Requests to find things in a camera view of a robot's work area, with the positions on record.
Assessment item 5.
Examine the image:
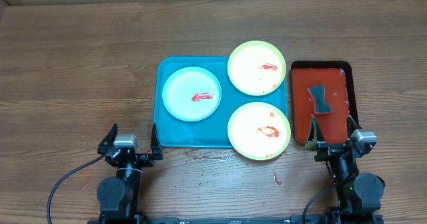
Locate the light blue plate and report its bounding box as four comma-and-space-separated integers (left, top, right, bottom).
162, 67, 222, 122

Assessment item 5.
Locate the black tray with red liquid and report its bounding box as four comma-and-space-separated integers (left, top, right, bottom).
290, 61, 358, 145

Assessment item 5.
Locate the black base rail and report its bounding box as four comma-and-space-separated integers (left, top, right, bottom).
87, 213, 384, 224

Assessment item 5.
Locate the yellow-green plate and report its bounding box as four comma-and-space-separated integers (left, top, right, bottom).
227, 41, 286, 96
228, 102, 291, 161

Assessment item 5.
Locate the green and orange sponge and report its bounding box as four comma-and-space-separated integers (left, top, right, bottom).
308, 85, 332, 115

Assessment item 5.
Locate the teal plastic tray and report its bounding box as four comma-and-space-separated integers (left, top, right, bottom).
153, 56, 288, 148

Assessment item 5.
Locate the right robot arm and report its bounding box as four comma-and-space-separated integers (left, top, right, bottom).
299, 115, 386, 223

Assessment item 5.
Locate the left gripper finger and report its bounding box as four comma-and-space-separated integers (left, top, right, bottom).
150, 123, 163, 160
97, 123, 118, 154

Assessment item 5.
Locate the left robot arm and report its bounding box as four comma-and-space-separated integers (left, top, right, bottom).
97, 124, 163, 224

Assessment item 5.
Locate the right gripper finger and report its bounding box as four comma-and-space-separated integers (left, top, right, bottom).
346, 115, 361, 138
304, 116, 325, 151

